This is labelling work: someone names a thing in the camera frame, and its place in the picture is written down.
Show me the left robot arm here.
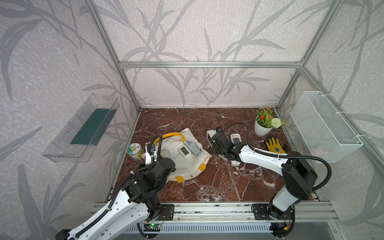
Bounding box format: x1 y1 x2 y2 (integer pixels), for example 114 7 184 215
55 135 176 240

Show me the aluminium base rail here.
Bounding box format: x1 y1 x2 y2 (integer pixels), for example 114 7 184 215
92 201 331 224

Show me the yellow work glove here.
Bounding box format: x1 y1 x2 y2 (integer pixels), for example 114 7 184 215
265 137 288 154

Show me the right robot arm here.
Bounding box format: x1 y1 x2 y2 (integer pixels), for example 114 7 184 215
207 127 332 219

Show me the white wire mesh basket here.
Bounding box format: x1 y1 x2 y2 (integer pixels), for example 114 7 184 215
290 91 364 163

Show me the clear plastic wall shelf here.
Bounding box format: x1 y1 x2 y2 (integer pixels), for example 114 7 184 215
43 94 120 163

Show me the white digital paw clock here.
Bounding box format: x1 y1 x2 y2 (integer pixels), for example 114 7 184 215
231 133 242 144

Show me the potted artificial flower plant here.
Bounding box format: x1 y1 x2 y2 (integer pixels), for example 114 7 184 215
254 108 286 136

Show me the white canvas tote bag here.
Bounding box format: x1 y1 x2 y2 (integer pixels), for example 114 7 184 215
160 128 212 183

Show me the grey blue square clock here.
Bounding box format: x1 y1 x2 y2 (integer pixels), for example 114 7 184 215
186 141 201 156

